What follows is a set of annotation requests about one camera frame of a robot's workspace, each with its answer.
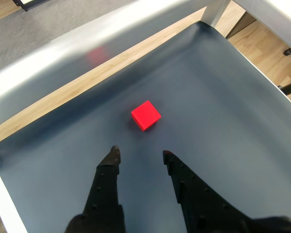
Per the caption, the white metal frame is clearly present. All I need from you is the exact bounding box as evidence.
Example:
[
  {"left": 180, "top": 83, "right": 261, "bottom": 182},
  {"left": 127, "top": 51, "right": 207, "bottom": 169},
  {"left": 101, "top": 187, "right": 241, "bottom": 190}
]
[{"left": 0, "top": 0, "right": 291, "bottom": 233}]

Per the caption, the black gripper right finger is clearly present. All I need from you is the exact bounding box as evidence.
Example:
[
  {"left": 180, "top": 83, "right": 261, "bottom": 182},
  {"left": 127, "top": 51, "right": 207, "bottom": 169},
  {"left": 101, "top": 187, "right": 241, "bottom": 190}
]
[{"left": 162, "top": 150, "right": 258, "bottom": 233}]

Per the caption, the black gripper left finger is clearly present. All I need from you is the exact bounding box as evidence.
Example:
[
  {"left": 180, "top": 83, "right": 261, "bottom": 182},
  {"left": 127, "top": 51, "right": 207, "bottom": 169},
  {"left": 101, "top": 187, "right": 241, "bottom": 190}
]
[{"left": 65, "top": 145, "right": 126, "bottom": 233}]

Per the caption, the dark grey mat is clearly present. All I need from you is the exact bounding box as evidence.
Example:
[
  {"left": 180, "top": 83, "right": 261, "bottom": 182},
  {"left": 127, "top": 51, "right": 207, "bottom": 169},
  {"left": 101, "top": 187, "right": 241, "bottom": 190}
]
[{"left": 0, "top": 20, "right": 291, "bottom": 233}]

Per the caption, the black furniture frame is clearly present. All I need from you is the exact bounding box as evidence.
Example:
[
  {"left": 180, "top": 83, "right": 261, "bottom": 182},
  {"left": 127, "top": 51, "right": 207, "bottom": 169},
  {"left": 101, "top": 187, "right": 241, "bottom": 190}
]
[{"left": 12, "top": 0, "right": 51, "bottom": 12}]

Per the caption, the red cube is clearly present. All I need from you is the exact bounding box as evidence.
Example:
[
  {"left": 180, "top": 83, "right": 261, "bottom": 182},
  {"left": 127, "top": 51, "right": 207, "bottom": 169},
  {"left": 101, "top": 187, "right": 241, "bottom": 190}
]
[{"left": 131, "top": 100, "right": 162, "bottom": 133}]

